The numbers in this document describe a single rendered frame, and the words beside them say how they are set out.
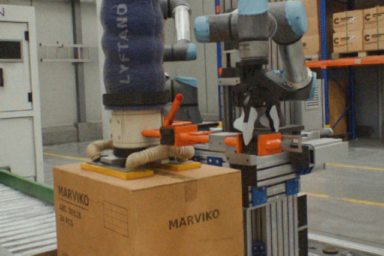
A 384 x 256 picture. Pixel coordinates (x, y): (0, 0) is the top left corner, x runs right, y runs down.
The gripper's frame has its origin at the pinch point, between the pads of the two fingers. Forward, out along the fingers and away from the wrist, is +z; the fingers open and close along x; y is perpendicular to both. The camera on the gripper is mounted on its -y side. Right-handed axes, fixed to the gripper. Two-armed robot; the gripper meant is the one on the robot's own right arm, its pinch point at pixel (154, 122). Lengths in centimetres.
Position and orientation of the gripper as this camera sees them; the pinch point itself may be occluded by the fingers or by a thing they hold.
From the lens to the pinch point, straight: 210.1
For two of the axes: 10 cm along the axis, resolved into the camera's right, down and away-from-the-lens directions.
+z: 0.4, 10.0, 0.5
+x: 8.0, -0.6, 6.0
